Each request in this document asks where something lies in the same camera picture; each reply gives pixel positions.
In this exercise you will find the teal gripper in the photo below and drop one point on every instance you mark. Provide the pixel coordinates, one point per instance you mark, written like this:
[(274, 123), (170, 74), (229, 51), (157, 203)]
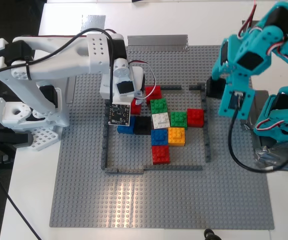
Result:
[(213, 88)]

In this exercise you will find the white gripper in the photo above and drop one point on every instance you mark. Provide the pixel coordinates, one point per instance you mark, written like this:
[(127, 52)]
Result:
[(141, 78)]

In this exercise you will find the red Lego cube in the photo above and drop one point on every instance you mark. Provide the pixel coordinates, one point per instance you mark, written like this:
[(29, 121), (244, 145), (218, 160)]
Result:
[(136, 108), (195, 117), (154, 96), (161, 155)]

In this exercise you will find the black Lego cube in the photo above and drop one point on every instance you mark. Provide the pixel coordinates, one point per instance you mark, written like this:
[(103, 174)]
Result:
[(215, 88), (142, 125)]

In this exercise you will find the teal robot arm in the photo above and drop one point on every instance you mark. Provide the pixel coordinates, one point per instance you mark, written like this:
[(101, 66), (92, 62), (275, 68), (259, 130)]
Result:
[(271, 37)]

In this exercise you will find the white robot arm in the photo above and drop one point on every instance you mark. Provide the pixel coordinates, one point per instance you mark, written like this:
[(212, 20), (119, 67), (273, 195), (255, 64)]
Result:
[(59, 62)]

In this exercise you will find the green Lego cube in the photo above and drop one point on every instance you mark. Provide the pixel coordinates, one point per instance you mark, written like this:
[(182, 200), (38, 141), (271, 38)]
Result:
[(159, 106), (179, 120)]

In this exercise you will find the white Lego cube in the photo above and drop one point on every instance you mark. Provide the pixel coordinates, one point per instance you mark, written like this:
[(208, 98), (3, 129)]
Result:
[(160, 120)]

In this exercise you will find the blue Lego cube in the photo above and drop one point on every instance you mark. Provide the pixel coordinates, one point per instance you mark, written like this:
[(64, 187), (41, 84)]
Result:
[(125, 129), (159, 137)]

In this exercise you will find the orange Lego cube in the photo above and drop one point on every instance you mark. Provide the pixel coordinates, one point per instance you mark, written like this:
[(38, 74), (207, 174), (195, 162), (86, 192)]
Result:
[(176, 137)]

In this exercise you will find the dark grey Lego corner piece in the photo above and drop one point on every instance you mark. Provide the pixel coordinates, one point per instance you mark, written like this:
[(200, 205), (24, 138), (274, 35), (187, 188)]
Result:
[(196, 87)]

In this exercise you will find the grey tape square patch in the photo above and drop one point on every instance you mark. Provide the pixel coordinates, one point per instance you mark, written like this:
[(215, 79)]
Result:
[(92, 22)]

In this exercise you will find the grey Lego baseplate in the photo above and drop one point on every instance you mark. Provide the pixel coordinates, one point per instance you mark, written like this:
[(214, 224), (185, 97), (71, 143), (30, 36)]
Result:
[(159, 200)]

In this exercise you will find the black clamp knob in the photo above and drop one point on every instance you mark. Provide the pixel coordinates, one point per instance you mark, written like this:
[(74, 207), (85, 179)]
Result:
[(210, 235)]

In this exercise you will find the bare wrist camera board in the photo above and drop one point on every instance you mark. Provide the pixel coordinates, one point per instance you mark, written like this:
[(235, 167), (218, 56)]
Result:
[(119, 113)]

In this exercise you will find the wrist camera in teal mount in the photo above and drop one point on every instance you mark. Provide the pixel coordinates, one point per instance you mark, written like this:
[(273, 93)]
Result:
[(236, 100)]

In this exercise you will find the dark grey Lego wall strip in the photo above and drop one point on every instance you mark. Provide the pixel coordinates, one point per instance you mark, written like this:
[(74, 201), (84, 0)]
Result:
[(171, 87), (105, 150), (174, 167), (207, 150)]

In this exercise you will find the grey duct tape strip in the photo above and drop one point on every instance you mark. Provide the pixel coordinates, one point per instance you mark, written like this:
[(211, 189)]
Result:
[(159, 42), (70, 92)]

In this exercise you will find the grey duct tape patch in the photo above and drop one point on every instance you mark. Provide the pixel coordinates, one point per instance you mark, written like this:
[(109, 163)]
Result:
[(247, 126)]

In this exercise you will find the crumpled grey duct tape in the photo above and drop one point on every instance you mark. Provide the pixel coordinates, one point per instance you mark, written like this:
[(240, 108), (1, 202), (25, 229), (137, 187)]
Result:
[(271, 156)]

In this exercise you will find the white perforated base plate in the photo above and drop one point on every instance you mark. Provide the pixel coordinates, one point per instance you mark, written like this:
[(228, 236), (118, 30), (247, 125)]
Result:
[(44, 140)]

